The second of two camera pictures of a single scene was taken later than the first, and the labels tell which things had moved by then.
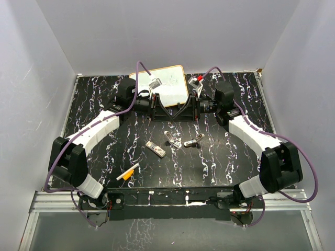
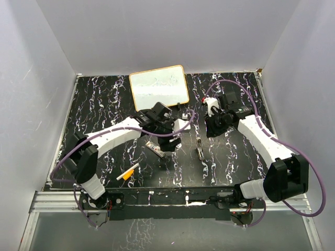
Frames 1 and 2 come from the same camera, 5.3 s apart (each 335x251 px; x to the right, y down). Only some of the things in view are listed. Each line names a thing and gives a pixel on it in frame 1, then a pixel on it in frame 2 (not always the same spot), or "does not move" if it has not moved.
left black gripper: [156, 111] → [165, 145]
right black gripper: [189, 112] → [211, 130]
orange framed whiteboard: [173, 90] does not move
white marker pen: [121, 176] does not move
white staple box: [156, 149] does not move
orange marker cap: [128, 174] does not move
